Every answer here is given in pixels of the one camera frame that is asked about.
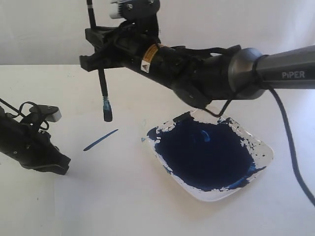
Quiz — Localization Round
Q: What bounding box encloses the black camera cable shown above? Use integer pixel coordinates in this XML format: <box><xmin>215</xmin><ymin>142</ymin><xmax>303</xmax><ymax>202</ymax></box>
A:
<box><xmin>0</xmin><ymin>98</ymin><xmax>50</xmax><ymax>131</ymax></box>
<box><xmin>206</xmin><ymin>44</ymin><xmax>315</xmax><ymax>207</ymax></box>

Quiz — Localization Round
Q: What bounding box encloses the black left camera cable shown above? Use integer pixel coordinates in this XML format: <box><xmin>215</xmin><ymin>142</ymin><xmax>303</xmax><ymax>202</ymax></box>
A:
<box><xmin>0</xmin><ymin>98</ymin><xmax>50</xmax><ymax>131</ymax></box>

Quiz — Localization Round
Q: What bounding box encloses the black right camera cable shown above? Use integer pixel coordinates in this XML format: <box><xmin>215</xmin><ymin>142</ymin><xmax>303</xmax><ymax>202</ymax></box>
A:
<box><xmin>206</xmin><ymin>44</ymin><xmax>315</xmax><ymax>207</ymax></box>

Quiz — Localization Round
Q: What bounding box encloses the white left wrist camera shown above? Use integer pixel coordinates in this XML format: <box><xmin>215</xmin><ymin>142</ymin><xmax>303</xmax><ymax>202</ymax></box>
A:
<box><xmin>29</xmin><ymin>105</ymin><xmax>62</xmax><ymax>122</ymax></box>

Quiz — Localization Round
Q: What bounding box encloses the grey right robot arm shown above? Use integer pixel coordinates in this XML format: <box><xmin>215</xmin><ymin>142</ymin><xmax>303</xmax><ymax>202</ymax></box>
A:
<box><xmin>80</xmin><ymin>21</ymin><xmax>315</xmax><ymax>109</ymax></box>

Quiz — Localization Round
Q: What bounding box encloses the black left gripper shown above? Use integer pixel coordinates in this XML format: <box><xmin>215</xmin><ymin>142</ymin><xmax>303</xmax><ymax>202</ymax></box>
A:
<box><xmin>0</xmin><ymin>108</ymin><xmax>71</xmax><ymax>175</ymax></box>

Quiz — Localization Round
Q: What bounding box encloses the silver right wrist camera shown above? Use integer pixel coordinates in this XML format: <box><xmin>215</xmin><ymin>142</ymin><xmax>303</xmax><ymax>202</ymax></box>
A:
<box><xmin>109</xmin><ymin>0</ymin><xmax>160</xmax><ymax>20</ymax></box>

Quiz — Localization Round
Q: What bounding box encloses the black paintbrush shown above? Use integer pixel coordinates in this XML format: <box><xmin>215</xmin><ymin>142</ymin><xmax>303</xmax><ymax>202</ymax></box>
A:
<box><xmin>86</xmin><ymin>0</ymin><xmax>113</xmax><ymax>122</ymax></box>

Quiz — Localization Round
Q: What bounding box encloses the white sheet of paper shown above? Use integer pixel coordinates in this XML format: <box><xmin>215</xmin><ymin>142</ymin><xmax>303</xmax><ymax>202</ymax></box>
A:
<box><xmin>53</xmin><ymin>111</ymin><xmax>158</xmax><ymax>215</ymax></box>

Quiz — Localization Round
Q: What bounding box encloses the white plate with blue paint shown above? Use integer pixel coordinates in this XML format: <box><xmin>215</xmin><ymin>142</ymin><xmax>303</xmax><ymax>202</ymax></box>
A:
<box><xmin>143</xmin><ymin>110</ymin><xmax>274</xmax><ymax>202</ymax></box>

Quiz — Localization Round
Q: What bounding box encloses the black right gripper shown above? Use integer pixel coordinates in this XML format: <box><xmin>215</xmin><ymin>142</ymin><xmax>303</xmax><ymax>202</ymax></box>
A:
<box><xmin>79</xmin><ymin>21</ymin><xmax>221</xmax><ymax>108</ymax></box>

